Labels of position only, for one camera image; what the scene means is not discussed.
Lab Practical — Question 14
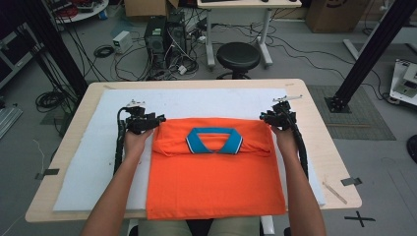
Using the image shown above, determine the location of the white foam mat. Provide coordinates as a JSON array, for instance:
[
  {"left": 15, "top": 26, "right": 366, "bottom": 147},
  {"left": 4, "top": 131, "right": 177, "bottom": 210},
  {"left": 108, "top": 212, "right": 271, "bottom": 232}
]
[{"left": 53, "top": 88, "right": 328, "bottom": 212}]

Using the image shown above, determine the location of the grey metal rail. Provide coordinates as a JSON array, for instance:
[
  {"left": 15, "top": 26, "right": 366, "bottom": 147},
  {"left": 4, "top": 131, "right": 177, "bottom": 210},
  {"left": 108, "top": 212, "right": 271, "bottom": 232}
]
[{"left": 0, "top": 106, "right": 24, "bottom": 141}]

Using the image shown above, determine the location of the person's right leg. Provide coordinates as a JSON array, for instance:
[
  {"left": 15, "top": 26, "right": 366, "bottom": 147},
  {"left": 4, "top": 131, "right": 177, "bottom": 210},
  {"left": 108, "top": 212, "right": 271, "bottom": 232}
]
[{"left": 209, "top": 216, "right": 262, "bottom": 236}]

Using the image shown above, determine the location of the grey floor mat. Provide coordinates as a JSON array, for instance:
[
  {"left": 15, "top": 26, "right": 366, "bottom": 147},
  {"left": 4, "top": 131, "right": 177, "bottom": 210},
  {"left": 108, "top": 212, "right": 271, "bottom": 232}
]
[{"left": 308, "top": 85, "right": 397, "bottom": 142}]

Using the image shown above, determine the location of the black chair seat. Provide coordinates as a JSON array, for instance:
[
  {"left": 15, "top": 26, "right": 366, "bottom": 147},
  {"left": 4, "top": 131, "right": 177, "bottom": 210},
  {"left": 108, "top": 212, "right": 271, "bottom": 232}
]
[{"left": 186, "top": 218, "right": 214, "bottom": 236}]

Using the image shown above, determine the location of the large cardboard box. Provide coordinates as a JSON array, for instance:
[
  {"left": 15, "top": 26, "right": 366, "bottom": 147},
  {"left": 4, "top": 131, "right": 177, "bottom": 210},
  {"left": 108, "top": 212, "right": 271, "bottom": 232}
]
[{"left": 305, "top": 0, "right": 372, "bottom": 33}]

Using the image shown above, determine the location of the round white table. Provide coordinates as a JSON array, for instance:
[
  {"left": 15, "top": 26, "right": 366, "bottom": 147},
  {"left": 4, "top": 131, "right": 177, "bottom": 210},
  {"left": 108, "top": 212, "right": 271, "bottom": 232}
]
[{"left": 48, "top": 0, "right": 110, "bottom": 24}]

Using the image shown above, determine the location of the white machine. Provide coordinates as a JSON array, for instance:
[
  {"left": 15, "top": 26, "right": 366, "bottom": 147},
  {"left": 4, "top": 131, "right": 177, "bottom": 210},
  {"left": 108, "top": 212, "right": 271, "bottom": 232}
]
[{"left": 388, "top": 58, "right": 417, "bottom": 107}]

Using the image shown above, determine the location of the small black cable coil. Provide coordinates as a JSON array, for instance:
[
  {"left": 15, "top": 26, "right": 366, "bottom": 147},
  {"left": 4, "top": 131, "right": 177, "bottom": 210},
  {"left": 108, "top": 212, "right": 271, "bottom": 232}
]
[{"left": 93, "top": 44, "right": 115, "bottom": 59}]

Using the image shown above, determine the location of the person's right hand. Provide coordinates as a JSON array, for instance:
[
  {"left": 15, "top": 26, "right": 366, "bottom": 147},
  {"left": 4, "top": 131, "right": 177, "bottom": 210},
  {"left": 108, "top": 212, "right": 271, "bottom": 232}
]
[{"left": 270, "top": 127, "right": 299, "bottom": 158}]

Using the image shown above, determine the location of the white table leg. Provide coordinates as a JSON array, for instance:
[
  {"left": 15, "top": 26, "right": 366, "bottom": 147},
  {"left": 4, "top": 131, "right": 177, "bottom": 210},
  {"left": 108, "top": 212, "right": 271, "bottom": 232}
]
[{"left": 261, "top": 214, "right": 275, "bottom": 236}]

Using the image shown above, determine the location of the white desk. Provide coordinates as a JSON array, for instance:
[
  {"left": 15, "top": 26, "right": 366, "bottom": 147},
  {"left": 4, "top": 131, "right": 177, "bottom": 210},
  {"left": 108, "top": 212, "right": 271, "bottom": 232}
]
[{"left": 196, "top": 0, "right": 303, "bottom": 70}]

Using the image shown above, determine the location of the black tape cross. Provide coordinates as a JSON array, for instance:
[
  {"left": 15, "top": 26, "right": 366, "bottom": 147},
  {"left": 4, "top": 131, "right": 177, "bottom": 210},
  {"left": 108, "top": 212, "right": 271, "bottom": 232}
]
[{"left": 343, "top": 210, "right": 377, "bottom": 228}]

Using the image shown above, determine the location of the long black floor cable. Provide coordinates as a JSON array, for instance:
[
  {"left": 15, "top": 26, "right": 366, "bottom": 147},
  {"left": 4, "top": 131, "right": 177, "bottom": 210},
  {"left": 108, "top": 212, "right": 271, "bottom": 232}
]
[{"left": 209, "top": 23, "right": 391, "bottom": 101}]

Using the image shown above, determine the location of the thin wooden stick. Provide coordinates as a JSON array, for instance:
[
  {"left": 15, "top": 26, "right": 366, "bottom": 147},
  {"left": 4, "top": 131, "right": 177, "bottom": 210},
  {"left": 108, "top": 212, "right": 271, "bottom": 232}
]
[{"left": 323, "top": 181, "right": 348, "bottom": 206}]

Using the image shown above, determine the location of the large black cable coil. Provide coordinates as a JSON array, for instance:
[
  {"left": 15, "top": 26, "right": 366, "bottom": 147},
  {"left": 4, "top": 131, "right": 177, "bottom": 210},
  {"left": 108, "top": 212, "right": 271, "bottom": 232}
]
[{"left": 34, "top": 89, "right": 68, "bottom": 114}]

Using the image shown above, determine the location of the black round stool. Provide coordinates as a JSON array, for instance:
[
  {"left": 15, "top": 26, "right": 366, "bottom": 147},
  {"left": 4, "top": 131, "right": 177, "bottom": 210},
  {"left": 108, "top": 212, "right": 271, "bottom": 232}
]
[{"left": 215, "top": 41, "right": 263, "bottom": 81}]

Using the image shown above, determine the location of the tangle of black cables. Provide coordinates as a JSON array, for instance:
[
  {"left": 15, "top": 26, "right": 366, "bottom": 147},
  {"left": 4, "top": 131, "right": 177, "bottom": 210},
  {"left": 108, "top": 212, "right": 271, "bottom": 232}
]
[{"left": 112, "top": 19, "right": 202, "bottom": 82}]

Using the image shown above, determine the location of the grey tape piece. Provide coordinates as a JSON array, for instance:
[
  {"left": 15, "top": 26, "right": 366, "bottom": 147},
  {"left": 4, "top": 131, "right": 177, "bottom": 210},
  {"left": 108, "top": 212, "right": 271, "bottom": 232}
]
[
  {"left": 34, "top": 168, "right": 61, "bottom": 181},
  {"left": 340, "top": 176, "right": 363, "bottom": 187}
]

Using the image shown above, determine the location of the black computer tower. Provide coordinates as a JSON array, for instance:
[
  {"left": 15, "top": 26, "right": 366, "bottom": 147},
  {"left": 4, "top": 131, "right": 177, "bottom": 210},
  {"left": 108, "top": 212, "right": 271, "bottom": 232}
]
[
  {"left": 166, "top": 13, "right": 189, "bottom": 64},
  {"left": 144, "top": 16, "right": 168, "bottom": 71}
]

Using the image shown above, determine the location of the orange polo shirt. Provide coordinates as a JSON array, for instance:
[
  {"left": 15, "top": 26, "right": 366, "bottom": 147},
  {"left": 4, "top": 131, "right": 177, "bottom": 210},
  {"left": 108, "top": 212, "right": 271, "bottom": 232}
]
[{"left": 146, "top": 117, "right": 288, "bottom": 220}]

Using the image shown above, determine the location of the black metal frame post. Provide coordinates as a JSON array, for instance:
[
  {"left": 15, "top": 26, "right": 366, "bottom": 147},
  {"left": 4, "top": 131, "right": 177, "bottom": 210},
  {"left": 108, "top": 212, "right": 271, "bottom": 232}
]
[
  {"left": 324, "top": 0, "right": 417, "bottom": 114},
  {"left": 19, "top": 0, "right": 89, "bottom": 98}
]

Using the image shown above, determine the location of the dark round object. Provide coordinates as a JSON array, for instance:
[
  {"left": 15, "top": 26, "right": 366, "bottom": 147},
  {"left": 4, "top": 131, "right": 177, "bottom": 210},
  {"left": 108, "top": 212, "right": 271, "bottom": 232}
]
[{"left": 406, "top": 134, "right": 417, "bottom": 164}]

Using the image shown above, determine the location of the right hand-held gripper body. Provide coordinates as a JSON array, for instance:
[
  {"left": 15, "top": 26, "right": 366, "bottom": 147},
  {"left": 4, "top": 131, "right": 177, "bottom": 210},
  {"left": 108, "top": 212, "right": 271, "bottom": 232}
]
[{"left": 270, "top": 94, "right": 303, "bottom": 132}]

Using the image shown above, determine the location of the person's left leg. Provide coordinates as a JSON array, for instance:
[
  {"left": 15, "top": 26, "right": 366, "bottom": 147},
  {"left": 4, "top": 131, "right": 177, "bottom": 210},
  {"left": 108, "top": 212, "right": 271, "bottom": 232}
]
[{"left": 137, "top": 218, "right": 195, "bottom": 236}]

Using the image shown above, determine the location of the small white box device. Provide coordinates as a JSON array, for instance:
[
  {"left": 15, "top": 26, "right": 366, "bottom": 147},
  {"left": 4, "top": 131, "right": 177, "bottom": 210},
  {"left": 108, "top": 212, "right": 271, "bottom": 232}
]
[{"left": 112, "top": 29, "right": 133, "bottom": 54}]

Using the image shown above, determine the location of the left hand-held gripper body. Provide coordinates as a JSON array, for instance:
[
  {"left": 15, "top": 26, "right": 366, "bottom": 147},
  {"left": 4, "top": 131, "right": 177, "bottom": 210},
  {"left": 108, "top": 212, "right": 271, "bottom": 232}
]
[{"left": 124, "top": 99, "right": 157, "bottom": 136}]

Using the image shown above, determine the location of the person's leg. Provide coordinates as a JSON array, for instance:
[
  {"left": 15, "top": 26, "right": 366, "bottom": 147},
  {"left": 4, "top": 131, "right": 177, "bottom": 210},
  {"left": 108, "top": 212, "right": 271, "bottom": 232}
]
[
  {"left": 209, "top": 216, "right": 262, "bottom": 236},
  {"left": 137, "top": 218, "right": 195, "bottom": 236}
]

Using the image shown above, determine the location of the person's left hand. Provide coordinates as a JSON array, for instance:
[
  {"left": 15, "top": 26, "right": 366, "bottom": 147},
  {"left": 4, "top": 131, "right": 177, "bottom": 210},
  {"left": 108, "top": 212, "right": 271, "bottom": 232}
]
[{"left": 123, "top": 128, "right": 155, "bottom": 161}]

